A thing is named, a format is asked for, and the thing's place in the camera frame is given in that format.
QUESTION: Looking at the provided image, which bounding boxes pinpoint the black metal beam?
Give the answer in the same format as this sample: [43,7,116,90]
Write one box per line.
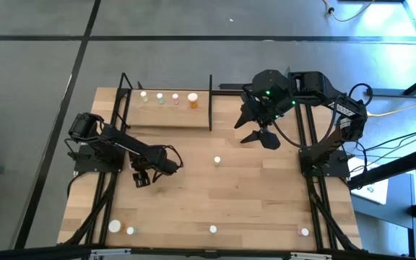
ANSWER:
[348,146,416,191]

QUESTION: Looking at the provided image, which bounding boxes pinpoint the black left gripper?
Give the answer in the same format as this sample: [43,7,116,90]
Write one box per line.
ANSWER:
[130,147,178,189]

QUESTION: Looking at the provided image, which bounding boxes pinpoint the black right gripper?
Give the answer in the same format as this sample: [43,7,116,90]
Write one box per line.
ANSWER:
[233,69,298,151]

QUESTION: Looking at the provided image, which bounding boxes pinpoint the wooden shelf black metal frame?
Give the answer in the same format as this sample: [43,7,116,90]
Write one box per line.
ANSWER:
[120,71,215,133]

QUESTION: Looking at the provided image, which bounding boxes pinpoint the yellow floor cable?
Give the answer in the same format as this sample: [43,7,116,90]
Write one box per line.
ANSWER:
[368,102,416,117]

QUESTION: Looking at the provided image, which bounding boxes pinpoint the black aluminium rig frame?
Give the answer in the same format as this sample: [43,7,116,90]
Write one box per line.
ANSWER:
[0,71,416,260]

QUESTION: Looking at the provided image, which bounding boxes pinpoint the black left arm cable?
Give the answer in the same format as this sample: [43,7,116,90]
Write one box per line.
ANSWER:
[152,144,185,184]

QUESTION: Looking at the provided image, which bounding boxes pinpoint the grey cabinet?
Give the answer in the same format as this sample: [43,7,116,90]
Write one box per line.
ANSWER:
[350,173,416,230]

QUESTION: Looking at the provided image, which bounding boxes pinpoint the white paper sheet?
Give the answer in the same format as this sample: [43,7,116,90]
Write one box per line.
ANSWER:
[348,157,389,205]

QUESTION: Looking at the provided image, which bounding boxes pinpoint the white floor cable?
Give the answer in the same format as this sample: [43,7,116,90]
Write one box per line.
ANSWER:
[321,0,377,23]

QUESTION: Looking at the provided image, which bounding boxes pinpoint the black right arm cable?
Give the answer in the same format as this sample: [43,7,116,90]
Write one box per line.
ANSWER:
[271,82,375,149]

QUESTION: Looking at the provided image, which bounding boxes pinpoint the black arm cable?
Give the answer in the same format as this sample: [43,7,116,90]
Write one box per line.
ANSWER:
[152,144,185,184]
[271,82,375,149]

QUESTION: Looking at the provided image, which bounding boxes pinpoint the black floor cable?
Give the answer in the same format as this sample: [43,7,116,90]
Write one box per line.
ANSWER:
[352,126,416,189]

